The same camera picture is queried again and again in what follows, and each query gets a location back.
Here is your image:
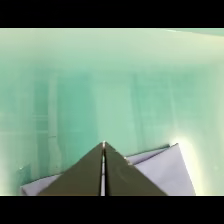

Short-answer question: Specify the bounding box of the lilac shirt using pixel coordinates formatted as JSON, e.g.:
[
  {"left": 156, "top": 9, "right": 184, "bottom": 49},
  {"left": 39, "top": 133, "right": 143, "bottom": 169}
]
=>
[{"left": 20, "top": 143, "right": 197, "bottom": 197}]

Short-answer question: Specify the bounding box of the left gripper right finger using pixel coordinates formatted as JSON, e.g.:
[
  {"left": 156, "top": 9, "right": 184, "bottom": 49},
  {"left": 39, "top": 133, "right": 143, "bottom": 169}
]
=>
[{"left": 103, "top": 141, "right": 168, "bottom": 197}]

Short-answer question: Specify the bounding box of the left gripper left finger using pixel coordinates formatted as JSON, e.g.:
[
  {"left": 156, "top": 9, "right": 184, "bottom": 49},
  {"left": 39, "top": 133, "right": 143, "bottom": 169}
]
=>
[{"left": 38, "top": 141, "right": 105, "bottom": 197}]

